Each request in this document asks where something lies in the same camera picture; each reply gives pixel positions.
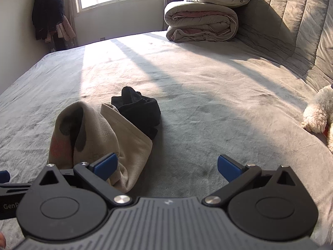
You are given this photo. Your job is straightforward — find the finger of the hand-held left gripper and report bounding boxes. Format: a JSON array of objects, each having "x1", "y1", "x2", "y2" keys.
[{"x1": 0, "y1": 170, "x2": 33, "y2": 196}]

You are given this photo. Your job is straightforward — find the folded beige and mauve duvet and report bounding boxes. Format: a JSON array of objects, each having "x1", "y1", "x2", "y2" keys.
[{"x1": 164, "y1": 1, "x2": 239, "y2": 43}]

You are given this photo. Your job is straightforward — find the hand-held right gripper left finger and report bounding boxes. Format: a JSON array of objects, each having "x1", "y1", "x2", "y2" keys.
[{"x1": 31, "y1": 153, "x2": 133, "y2": 207}]

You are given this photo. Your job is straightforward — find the patterned curtain beside coat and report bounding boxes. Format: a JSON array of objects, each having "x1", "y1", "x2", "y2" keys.
[{"x1": 56, "y1": 0, "x2": 78, "y2": 50}]

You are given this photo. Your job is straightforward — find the hanging pink clothes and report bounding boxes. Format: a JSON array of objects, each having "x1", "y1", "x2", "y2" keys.
[{"x1": 45, "y1": 16, "x2": 76, "y2": 43}]

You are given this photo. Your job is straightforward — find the beige sweatshirt with black sleeves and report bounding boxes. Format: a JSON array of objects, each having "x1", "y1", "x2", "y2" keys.
[{"x1": 47, "y1": 86, "x2": 161, "y2": 194}]

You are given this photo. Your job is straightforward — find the bed with grey sheet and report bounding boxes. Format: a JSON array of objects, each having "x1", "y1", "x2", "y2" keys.
[{"x1": 0, "y1": 30, "x2": 333, "y2": 250}]

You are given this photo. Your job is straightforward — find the hanging dark coat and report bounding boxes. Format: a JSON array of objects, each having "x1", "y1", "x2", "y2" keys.
[{"x1": 32, "y1": 0, "x2": 64, "y2": 41}]

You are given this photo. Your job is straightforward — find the grey quilted headboard cover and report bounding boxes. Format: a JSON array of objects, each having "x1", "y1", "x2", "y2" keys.
[{"x1": 234, "y1": 0, "x2": 333, "y2": 94}]

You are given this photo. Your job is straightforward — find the beige pillow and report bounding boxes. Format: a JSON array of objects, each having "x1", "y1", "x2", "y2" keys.
[{"x1": 185, "y1": 0, "x2": 251, "y2": 8}]

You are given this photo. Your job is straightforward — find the white fluffy dog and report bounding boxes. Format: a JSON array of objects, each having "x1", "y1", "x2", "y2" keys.
[{"x1": 301, "y1": 85, "x2": 333, "y2": 154}]

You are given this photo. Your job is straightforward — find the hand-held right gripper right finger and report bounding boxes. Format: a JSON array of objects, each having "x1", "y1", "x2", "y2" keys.
[{"x1": 202, "y1": 155, "x2": 298, "y2": 207}]

